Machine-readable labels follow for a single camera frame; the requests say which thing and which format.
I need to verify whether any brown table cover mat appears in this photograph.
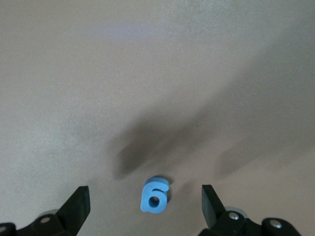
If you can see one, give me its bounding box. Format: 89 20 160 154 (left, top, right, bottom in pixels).
0 0 315 236

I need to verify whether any blue foam letter g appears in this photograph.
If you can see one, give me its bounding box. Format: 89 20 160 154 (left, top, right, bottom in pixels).
140 176 170 214

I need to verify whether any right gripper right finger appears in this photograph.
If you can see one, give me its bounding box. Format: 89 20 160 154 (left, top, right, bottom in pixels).
198 184 303 236

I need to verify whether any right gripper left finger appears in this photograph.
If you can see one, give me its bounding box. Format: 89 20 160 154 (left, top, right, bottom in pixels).
0 186 91 236

